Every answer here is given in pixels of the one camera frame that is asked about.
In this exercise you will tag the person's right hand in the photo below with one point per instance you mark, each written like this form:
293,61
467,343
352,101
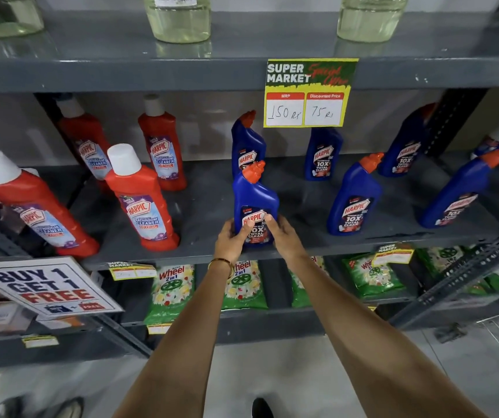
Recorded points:
290,243

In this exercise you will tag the person's left hand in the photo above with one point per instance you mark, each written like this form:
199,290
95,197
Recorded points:
227,245

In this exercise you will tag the person's right thumb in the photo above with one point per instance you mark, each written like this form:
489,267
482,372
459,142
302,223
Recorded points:
272,228

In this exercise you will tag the person's left thumb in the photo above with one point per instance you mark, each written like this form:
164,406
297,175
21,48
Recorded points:
245,234

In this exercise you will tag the blue cleaner bottle orange cap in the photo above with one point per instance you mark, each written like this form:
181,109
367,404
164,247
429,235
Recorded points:
253,200
354,200
323,152
458,195
247,145
406,147

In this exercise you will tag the person's left forearm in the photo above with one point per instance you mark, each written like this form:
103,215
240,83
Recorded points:
179,343

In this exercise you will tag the person's right forearm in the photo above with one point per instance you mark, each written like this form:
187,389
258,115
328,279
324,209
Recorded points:
362,343

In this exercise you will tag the gold bangle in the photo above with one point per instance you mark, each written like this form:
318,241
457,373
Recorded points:
223,260

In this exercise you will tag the row of green detergent packets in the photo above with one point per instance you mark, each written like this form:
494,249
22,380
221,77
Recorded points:
169,295

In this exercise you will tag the red cleaner bottle white cap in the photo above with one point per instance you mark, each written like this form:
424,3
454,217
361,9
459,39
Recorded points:
142,204
162,143
36,204
84,134

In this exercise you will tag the small yellow price label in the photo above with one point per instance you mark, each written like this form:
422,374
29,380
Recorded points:
158,329
40,341
131,271
392,255

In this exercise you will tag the yellow green price sign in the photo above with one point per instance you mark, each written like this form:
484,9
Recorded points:
310,93

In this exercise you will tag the black shoe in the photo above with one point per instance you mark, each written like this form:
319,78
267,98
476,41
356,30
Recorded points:
261,409

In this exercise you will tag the gray metal shelf rack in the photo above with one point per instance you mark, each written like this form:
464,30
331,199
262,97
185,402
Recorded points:
145,69

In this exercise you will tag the white offer sign board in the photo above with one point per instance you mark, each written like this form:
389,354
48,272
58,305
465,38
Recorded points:
44,287

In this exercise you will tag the clear bottle pale yellow liquid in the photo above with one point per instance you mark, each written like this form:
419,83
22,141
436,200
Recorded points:
5,15
371,19
177,21

